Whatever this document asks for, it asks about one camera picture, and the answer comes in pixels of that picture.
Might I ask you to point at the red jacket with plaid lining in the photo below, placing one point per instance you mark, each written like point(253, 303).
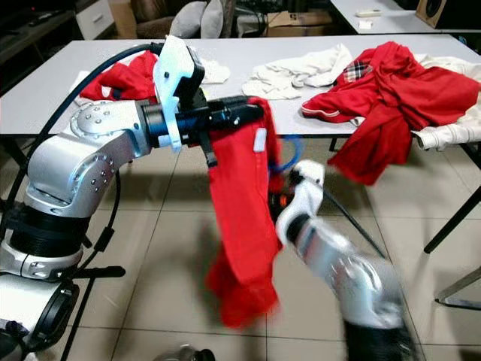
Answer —
point(406, 98)

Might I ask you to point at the small red white garment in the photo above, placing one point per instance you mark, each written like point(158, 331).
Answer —
point(128, 75)

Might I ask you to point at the white drawer unit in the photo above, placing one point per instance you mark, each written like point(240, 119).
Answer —
point(96, 19)

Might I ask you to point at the white remote control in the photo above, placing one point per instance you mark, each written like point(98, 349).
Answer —
point(369, 12)

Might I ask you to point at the white garment with green print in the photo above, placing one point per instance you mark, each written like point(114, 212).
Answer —
point(216, 71)

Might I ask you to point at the white table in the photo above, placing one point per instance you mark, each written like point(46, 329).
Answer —
point(398, 19)

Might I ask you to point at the black low tv bench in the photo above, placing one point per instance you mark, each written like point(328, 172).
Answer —
point(30, 45)

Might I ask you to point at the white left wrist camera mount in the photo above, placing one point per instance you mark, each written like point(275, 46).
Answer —
point(176, 75)

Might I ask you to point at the wooden speaker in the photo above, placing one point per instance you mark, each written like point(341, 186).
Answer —
point(440, 11)

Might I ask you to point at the brown armchair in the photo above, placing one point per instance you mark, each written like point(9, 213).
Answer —
point(150, 9)

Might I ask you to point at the small white paper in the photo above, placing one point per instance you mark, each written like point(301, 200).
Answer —
point(367, 24)

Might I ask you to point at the grey pillow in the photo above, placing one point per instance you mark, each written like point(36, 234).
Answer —
point(212, 19)
point(188, 21)

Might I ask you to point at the grey table with black legs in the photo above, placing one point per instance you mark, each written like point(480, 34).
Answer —
point(239, 68)

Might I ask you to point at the white cotton garment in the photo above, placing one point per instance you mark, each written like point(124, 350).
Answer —
point(301, 75)

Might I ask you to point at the plain red garment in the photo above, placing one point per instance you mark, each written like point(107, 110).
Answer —
point(244, 226)

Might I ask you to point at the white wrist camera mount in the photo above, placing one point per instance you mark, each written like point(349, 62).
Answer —
point(176, 75)
point(304, 199)

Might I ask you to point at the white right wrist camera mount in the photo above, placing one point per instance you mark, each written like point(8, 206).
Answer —
point(304, 199)

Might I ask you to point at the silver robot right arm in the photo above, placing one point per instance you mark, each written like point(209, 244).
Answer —
point(353, 278)

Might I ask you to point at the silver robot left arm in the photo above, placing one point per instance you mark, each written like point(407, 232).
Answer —
point(83, 162)

